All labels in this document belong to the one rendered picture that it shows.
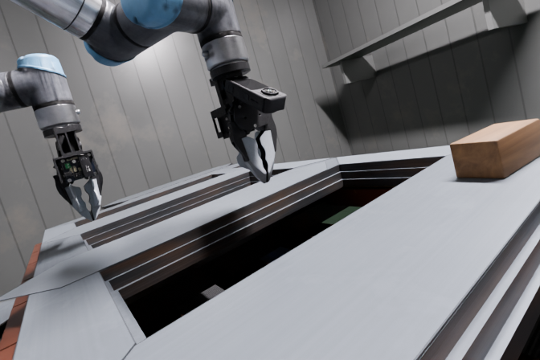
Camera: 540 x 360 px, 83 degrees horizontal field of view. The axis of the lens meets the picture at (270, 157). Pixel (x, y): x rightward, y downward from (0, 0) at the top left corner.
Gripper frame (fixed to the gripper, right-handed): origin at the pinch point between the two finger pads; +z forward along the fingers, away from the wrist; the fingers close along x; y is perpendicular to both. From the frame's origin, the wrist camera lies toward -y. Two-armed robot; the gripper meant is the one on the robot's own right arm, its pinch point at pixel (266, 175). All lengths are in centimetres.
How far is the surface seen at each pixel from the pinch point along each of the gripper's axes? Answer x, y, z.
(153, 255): 20.2, 9.1, 7.2
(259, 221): -0.5, 7.7, 9.6
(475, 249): 4.7, -33.8, 5.8
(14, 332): 39.9, 13.5, 10.1
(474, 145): -13.7, -28.0, 1.2
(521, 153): -18.5, -31.3, 4.0
